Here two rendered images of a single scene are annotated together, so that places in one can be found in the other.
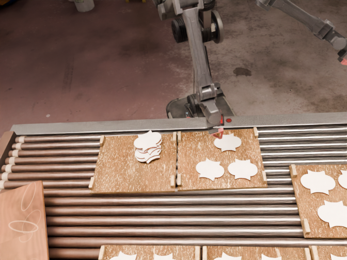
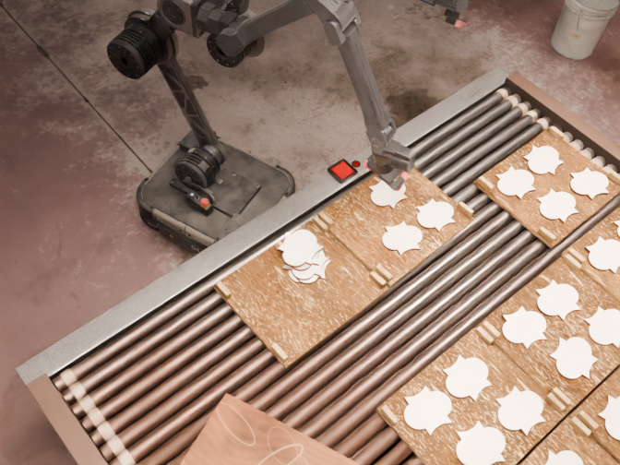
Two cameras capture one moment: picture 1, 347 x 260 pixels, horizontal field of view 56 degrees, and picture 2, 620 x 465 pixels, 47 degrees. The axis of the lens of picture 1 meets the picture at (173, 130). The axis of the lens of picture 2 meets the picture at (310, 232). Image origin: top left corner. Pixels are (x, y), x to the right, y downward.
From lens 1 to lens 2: 1.31 m
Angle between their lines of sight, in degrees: 33
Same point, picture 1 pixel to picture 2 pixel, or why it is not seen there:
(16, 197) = (219, 438)
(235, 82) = not seen: hidden behind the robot
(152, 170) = (335, 284)
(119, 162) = (280, 303)
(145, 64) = not seen: outside the picture
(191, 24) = (358, 51)
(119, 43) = not seen: outside the picture
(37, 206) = (267, 423)
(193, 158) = (368, 236)
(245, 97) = (230, 125)
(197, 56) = (372, 90)
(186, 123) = (306, 197)
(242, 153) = (416, 196)
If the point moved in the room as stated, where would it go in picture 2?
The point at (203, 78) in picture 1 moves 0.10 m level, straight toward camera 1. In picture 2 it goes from (383, 117) to (408, 137)
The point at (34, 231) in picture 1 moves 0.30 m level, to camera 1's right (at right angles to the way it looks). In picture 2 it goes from (302, 451) to (374, 368)
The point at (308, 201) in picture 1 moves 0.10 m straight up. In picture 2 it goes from (524, 208) to (533, 190)
